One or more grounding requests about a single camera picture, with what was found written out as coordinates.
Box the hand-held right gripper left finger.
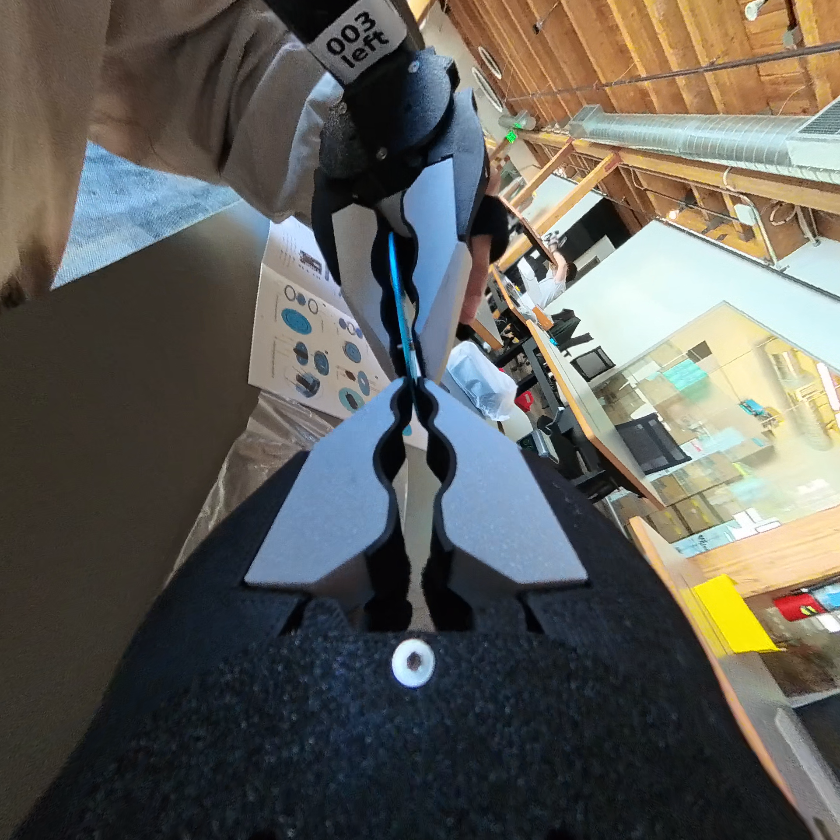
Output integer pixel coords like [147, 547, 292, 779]
[243, 379, 412, 618]

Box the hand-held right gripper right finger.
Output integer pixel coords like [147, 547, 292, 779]
[419, 379, 589, 595]

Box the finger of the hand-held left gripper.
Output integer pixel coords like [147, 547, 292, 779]
[330, 200, 408, 378]
[399, 159, 475, 387]

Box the blue round metal plate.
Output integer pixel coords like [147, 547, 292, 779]
[386, 231, 427, 398]

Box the long wooden edged desk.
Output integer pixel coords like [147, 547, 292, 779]
[489, 262, 664, 509]

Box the person's left hand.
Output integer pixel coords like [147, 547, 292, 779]
[458, 238, 493, 324]

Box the clear plastic bag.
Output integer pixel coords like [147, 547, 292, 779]
[167, 390, 349, 578]

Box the assembly guide booklet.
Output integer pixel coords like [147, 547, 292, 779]
[248, 217, 395, 421]

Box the white plastic bag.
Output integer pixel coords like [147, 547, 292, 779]
[449, 340, 519, 423]

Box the yellow storage bin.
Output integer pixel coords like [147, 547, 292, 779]
[693, 574, 782, 655]

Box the wooden beam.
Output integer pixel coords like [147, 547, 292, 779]
[686, 504, 840, 597]

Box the silver ventilation duct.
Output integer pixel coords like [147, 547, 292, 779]
[567, 104, 840, 186]

